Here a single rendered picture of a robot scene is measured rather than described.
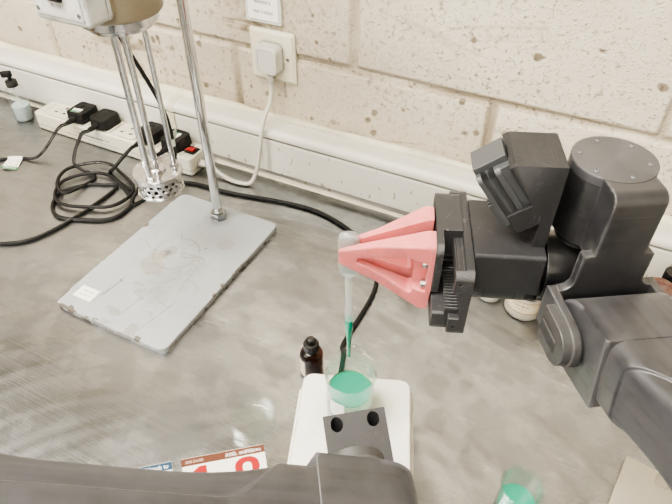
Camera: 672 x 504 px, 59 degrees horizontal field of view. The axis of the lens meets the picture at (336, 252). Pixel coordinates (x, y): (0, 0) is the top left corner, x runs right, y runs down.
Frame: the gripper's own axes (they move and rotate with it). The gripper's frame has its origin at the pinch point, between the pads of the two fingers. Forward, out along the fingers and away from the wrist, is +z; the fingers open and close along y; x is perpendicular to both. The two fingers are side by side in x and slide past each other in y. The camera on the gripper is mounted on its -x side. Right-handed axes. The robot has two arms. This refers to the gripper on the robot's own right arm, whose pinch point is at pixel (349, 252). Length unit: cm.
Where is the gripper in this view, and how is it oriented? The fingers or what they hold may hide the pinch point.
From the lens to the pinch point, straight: 47.3
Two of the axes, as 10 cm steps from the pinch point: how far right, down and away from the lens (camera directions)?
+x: 0.0, 7.4, 6.8
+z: -10.0, -0.6, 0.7
